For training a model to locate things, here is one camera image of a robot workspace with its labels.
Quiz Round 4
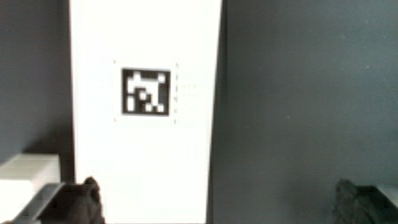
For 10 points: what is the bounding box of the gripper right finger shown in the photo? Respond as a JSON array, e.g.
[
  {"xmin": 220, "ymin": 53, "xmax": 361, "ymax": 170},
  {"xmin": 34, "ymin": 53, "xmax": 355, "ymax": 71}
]
[{"xmin": 332, "ymin": 179, "xmax": 398, "ymax": 224}]

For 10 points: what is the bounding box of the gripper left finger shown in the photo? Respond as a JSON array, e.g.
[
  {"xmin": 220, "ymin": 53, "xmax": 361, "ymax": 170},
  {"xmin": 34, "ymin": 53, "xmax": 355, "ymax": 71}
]
[{"xmin": 11, "ymin": 177, "xmax": 105, "ymax": 224}]

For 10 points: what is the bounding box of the small white cabinet top box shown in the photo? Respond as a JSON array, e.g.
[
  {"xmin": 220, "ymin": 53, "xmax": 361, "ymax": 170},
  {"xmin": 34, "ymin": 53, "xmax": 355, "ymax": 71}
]
[{"xmin": 69, "ymin": 0, "xmax": 222, "ymax": 224}]

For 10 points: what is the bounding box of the white U-shaped frame wall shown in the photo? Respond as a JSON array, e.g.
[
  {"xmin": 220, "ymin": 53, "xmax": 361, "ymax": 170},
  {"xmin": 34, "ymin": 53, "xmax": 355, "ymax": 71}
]
[{"xmin": 0, "ymin": 154, "xmax": 60, "ymax": 223}]

